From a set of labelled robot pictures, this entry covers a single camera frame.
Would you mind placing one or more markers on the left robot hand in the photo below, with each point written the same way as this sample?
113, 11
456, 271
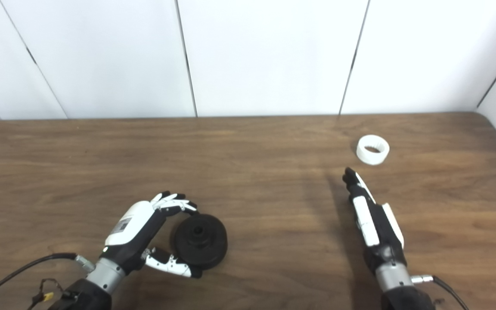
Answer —
129, 224

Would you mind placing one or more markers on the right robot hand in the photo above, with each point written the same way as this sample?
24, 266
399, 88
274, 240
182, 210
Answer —
368, 224

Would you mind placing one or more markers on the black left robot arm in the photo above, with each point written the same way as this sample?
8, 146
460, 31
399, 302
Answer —
101, 277

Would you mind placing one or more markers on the round black plastic part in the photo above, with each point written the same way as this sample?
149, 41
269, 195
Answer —
207, 247

